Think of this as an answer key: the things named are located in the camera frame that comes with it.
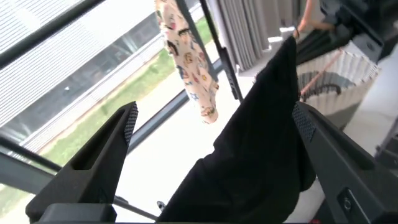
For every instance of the cream printed garment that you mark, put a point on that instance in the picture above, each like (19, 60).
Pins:
(189, 62)

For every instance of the white laundry basket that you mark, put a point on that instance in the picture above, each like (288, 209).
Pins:
(342, 84)

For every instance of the beige curtain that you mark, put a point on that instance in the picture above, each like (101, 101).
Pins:
(242, 31)

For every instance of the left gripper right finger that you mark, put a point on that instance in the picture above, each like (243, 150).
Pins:
(351, 168)

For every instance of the black garment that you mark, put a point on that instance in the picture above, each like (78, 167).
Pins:
(255, 155)

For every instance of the window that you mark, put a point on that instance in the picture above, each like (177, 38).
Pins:
(77, 87)

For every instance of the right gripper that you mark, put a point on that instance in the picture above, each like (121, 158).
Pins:
(367, 21)

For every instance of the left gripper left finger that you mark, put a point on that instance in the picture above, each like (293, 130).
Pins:
(90, 174)

